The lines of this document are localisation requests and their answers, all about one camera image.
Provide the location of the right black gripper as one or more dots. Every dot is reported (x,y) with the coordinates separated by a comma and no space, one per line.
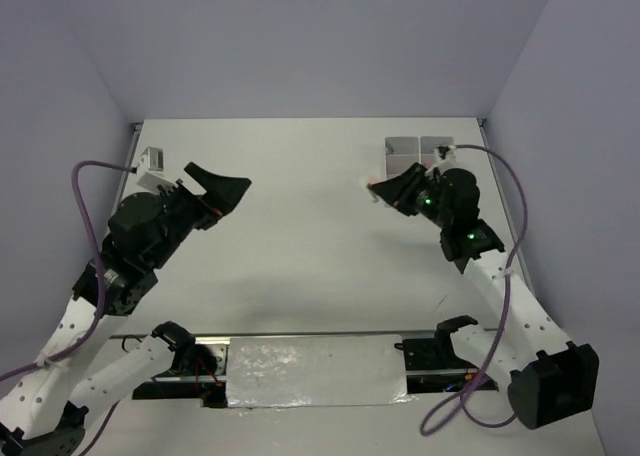
(399,190)

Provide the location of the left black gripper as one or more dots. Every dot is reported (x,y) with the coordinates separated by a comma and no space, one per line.
(224,196)

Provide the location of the pink stapler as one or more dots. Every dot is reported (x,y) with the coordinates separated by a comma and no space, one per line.
(369,186)

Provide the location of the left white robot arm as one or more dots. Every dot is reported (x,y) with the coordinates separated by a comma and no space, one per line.
(55,400)

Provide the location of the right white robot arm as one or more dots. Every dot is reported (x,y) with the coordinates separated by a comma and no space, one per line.
(545,376)

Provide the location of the left white organizer box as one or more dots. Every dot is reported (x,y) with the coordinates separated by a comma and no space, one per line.
(407,153)

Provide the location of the white organizer box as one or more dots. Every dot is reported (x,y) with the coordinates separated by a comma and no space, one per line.
(429,148)
(407,153)

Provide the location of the right white organizer box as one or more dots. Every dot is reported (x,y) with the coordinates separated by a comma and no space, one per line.
(429,148)

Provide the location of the silver foil cover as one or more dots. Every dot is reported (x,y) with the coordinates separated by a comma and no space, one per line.
(322,371)

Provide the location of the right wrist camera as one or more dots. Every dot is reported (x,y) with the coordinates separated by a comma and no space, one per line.
(444,158)

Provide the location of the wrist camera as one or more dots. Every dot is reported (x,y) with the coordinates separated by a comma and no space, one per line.
(444,158)
(150,170)

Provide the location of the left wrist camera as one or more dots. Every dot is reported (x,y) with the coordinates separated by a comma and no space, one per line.
(150,170)

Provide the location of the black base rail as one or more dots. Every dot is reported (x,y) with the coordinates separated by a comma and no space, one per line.
(202,378)

